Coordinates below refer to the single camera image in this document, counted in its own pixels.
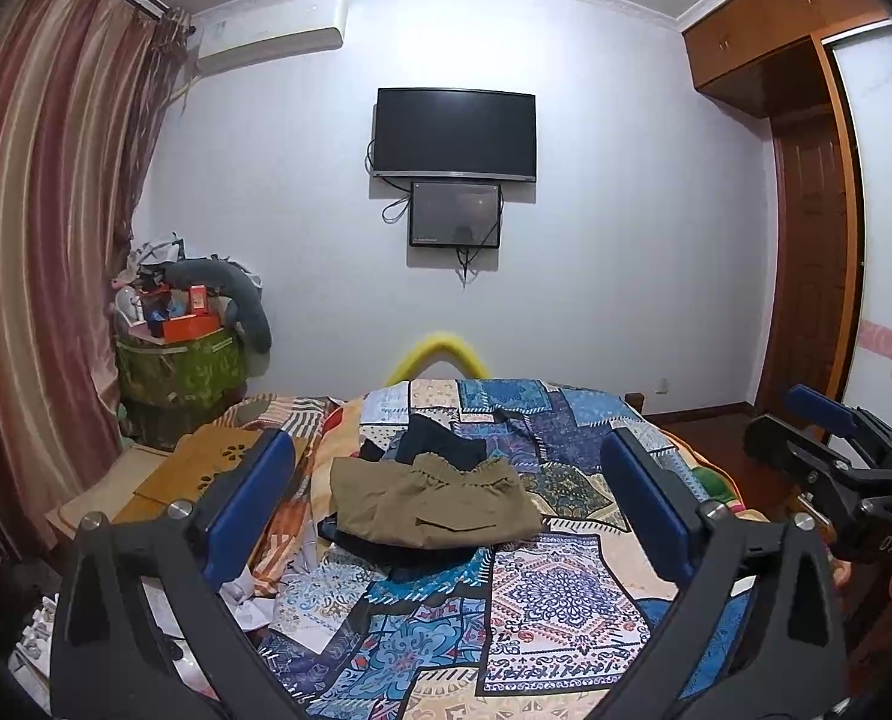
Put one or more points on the striped red curtain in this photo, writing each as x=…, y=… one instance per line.
x=83, y=91

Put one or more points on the small wall monitor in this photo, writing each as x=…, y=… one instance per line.
x=455, y=215

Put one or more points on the white air conditioner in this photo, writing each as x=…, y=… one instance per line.
x=271, y=32

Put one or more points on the black wall television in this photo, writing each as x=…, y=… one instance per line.
x=462, y=133

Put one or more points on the olive khaki pants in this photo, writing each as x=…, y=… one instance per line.
x=430, y=505

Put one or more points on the blue patchwork bedspread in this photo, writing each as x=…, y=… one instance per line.
x=346, y=641

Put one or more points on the colourful fleece blanket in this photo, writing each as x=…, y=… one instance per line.
x=552, y=436

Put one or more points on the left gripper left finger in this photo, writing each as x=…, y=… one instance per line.
x=108, y=657

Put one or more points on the wooden door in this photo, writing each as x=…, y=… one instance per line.
x=811, y=273

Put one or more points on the yellow curved pillow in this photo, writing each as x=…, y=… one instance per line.
x=439, y=347

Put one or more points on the wooden wardrobe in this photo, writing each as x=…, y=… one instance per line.
x=819, y=72

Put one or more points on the dark teal folded garment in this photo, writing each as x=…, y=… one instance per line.
x=422, y=436

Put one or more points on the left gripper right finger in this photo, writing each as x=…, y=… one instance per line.
x=790, y=657

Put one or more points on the person right hand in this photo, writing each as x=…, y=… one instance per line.
x=841, y=572

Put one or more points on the green fabric storage box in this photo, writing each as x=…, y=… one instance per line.
x=169, y=390

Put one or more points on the grey plush toy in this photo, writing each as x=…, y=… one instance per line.
x=228, y=280

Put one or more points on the orange box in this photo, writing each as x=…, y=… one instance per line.
x=187, y=328

